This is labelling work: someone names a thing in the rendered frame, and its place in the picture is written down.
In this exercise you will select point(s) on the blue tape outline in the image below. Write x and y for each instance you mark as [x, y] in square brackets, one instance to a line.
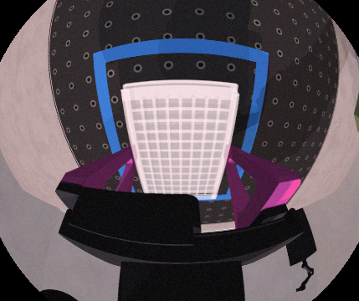
[181, 45]

